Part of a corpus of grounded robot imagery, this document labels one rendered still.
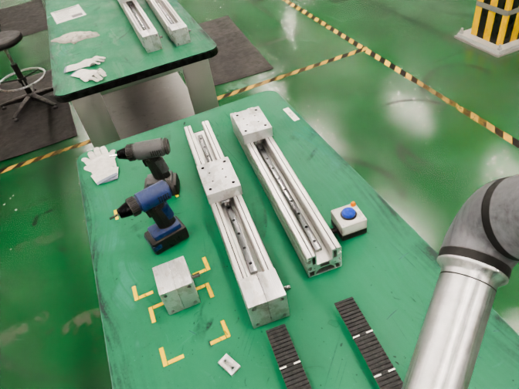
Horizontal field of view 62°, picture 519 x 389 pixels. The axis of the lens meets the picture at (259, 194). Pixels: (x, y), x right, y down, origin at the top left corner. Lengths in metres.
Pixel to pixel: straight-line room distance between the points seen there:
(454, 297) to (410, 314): 0.53
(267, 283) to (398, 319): 0.33
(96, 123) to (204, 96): 0.65
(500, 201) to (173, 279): 0.83
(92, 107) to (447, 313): 2.30
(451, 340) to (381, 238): 0.71
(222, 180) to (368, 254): 0.50
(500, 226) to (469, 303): 0.11
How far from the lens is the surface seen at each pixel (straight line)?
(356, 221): 1.28
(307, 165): 1.57
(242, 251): 1.24
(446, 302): 0.65
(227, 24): 5.05
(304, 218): 1.30
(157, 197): 1.26
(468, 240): 0.66
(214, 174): 1.40
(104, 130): 2.73
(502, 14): 4.07
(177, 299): 1.20
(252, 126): 1.58
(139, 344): 1.23
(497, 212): 0.63
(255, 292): 1.10
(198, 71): 2.67
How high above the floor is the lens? 1.77
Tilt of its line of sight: 42 degrees down
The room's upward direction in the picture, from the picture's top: 11 degrees counter-clockwise
